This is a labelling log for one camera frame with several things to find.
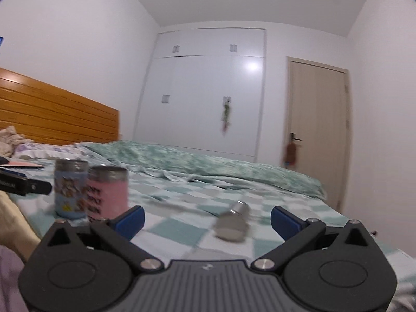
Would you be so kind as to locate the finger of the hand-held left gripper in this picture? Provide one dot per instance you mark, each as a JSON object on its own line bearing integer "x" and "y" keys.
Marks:
{"x": 39, "y": 187}

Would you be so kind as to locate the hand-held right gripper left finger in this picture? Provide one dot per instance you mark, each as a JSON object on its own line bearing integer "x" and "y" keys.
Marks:
{"x": 131, "y": 222}

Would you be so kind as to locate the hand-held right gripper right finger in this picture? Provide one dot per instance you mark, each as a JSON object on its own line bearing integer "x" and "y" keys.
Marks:
{"x": 283, "y": 222}

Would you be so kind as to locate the silver metal cup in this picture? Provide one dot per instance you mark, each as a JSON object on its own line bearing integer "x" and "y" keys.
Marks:
{"x": 232, "y": 222}

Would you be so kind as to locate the blue cartoon printed cup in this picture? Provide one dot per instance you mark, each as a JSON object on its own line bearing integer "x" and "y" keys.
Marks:
{"x": 70, "y": 188}

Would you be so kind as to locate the pink printed cup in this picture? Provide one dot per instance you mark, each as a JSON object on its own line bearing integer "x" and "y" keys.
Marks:
{"x": 107, "y": 195}

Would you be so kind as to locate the pink notebook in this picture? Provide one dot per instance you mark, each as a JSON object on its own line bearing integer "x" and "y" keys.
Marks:
{"x": 24, "y": 165}

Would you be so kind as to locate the floral pillow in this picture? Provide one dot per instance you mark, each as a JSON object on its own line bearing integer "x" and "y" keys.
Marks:
{"x": 48, "y": 151}

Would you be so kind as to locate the crumpled beige cloth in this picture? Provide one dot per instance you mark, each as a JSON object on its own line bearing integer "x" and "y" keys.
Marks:
{"x": 11, "y": 141}

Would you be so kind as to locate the checkered bed sheet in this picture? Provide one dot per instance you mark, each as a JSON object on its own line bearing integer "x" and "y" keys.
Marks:
{"x": 182, "y": 211}

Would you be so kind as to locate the red hanging ornament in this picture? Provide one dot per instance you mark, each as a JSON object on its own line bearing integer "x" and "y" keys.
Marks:
{"x": 289, "y": 152}

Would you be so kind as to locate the wooden headboard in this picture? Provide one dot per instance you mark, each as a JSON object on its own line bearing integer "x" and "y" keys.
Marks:
{"x": 55, "y": 113}

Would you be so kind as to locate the green floral quilt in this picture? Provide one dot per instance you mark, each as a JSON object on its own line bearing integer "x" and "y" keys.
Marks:
{"x": 211, "y": 164}

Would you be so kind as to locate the person's pink clothing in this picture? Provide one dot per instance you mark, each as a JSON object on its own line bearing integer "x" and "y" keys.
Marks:
{"x": 9, "y": 279}

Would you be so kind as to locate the beige wooden door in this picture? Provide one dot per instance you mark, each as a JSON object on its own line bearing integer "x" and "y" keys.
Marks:
{"x": 317, "y": 130}

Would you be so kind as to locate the green hanging ornament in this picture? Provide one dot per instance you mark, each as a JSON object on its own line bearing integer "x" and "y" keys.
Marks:
{"x": 225, "y": 115}

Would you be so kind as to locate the white wardrobe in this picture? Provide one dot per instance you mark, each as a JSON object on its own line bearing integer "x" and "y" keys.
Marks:
{"x": 201, "y": 97}

